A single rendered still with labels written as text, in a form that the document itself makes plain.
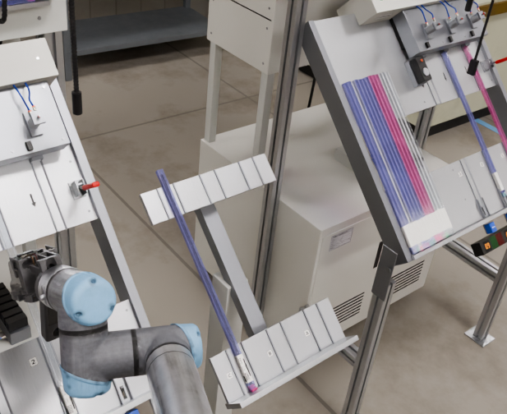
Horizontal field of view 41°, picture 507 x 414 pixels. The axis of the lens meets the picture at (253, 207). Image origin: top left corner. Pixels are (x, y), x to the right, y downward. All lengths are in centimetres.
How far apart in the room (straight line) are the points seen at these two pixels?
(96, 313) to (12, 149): 45
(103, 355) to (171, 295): 165
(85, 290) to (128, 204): 218
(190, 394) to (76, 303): 22
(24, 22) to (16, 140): 23
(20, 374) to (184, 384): 49
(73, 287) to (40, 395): 39
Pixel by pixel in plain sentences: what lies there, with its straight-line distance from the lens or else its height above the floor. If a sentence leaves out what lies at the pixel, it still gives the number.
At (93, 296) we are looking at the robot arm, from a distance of 105.
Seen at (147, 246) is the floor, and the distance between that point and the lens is 297.
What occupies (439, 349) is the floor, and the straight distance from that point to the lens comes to 274.
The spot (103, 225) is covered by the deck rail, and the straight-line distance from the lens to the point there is 145.
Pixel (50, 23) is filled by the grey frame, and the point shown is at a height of 133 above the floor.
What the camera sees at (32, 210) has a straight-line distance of 142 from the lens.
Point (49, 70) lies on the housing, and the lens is 143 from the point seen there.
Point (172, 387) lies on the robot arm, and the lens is 98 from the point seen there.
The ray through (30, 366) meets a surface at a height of 82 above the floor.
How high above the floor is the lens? 185
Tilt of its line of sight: 35 degrees down
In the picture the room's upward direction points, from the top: 7 degrees clockwise
